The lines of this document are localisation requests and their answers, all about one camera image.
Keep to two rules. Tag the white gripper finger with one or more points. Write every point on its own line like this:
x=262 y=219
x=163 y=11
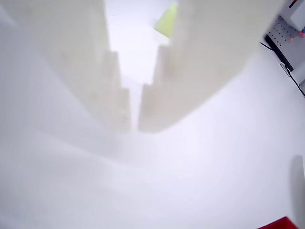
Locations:
x=83 y=47
x=202 y=47

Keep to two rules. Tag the pale yellow sponge block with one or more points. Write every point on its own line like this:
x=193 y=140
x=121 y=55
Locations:
x=166 y=21

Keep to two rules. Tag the red cube block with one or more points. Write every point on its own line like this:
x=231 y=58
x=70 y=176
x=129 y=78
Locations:
x=283 y=224

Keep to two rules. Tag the grey perforated metal panel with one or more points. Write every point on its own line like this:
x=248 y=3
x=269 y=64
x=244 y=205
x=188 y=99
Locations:
x=281 y=35

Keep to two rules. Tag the white box with red mark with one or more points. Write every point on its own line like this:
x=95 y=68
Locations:
x=297 y=12

